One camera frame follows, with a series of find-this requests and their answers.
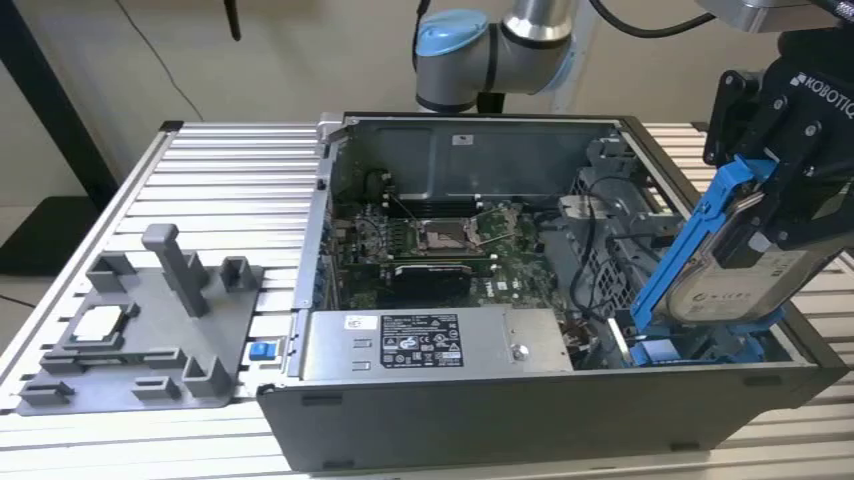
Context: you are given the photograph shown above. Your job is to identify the black open PC case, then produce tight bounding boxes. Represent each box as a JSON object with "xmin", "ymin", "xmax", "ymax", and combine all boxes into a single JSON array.
[{"xmin": 256, "ymin": 110, "xmax": 850, "ymax": 474}]

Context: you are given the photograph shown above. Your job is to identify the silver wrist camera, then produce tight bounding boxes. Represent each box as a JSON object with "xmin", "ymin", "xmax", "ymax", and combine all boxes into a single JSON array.
[{"xmin": 692, "ymin": 0, "xmax": 854, "ymax": 35}]

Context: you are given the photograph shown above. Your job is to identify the black box on floor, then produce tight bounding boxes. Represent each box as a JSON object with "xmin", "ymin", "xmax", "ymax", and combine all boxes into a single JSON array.
[{"xmin": 0, "ymin": 195, "xmax": 101, "ymax": 277}]

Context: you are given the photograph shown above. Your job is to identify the grey metal disk bay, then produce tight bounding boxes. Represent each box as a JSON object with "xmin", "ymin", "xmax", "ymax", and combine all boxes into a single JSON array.
[{"xmin": 603, "ymin": 304, "xmax": 788, "ymax": 371}]

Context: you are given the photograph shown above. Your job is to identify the thin metal locking lever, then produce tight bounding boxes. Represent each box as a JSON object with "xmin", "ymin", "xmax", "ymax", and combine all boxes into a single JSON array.
[{"xmin": 388, "ymin": 193, "xmax": 423, "ymax": 222}]

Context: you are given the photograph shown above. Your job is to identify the grey plastic parts rack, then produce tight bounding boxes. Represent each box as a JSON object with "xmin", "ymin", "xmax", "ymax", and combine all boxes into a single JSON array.
[{"xmin": 13, "ymin": 223, "xmax": 265, "ymax": 417}]

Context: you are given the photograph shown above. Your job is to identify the black RAM slots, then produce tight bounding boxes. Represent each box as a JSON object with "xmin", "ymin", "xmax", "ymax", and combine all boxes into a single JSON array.
[{"xmin": 389, "ymin": 192, "xmax": 485, "ymax": 214}]

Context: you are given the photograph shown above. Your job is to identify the hard disk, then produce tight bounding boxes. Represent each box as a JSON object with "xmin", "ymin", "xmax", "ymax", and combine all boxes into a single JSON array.
[{"xmin": 629, "ymin": 153, "xmax": 828, "ymax": 351}]

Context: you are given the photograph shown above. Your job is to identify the grey perforated drive cage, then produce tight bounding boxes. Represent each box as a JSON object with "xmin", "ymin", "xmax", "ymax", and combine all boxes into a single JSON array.
[{"xmin": 539, "ymin": 164, "xmax": 695, "ymax": 321}]

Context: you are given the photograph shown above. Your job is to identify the metal socket cover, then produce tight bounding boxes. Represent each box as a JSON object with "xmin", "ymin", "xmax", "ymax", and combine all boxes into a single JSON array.
[{"xmin": 473, "ymin": 205, "xmax": 520, "ymax": 240}]

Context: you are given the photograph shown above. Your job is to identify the CPU socket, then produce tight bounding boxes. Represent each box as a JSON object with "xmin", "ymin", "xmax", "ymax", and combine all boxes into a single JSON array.
[{"xmin": 416, "ymin": 217, "xmax": 485, "ymax": 251}]

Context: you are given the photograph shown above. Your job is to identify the green motherboard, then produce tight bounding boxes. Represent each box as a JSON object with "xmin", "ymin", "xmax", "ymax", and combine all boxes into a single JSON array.
[{"xmin": 329, "ymin": 197, "xmax": 575, "ymax": 311}]

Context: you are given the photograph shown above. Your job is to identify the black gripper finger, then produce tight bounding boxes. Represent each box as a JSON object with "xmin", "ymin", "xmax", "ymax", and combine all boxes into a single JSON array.
[
  {"xmin": 703, "ymin": 69, "xmax": 795, "ymax": 270},
  {"xmin": 765, "ymin": 149, "xmax": 854, "ymax": 252}
]

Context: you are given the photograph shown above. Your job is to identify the long black wire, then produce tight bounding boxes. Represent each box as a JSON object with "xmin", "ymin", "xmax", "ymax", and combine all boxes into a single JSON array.
[{"xmin": 569, "ymin": 174, "xmax": 641, "ymax": 321}]

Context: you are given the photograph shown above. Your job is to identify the silver power supply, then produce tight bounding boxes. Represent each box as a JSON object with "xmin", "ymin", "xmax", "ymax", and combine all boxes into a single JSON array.
[{"xmin": 296, "ymin": 308, "xmax": 575, "ymax": 380}]

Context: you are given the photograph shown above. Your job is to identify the black slanted post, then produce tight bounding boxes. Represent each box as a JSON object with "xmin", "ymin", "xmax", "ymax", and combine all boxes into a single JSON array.
[{"xmin": 0, "ymin": 0, "xmax": 122, "ymax": 201}]

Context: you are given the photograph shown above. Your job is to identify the thick black camera cable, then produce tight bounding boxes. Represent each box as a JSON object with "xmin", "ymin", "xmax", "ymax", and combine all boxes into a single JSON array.
[{"xmin": 585, "ymin": 0, "xmax": 720, "ymax": 40}]

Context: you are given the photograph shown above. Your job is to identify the blue disk bay latch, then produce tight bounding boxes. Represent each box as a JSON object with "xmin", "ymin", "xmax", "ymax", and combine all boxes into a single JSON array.
[{"xmin": 629, "ymin": 340, "xmax": 683, "ymax": 365}]

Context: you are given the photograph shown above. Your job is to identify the silver CPU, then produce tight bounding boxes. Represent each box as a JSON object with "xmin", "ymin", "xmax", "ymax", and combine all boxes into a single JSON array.
[{"xmin": 70, "ymin": 305, "xmax": 129, "ymax": 341}]

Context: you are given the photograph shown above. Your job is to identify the black hanging strip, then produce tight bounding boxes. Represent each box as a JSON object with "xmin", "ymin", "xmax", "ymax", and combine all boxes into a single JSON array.
[{"xmin": 222, "ymin": 0, "xmax": 242, "ymax": 42}]

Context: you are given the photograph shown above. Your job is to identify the thin black wall wire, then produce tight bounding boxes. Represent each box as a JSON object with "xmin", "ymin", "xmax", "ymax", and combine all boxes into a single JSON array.
[{"xmin": 116, "ymin": 0, "xmax": 205, "ymax": 123}]

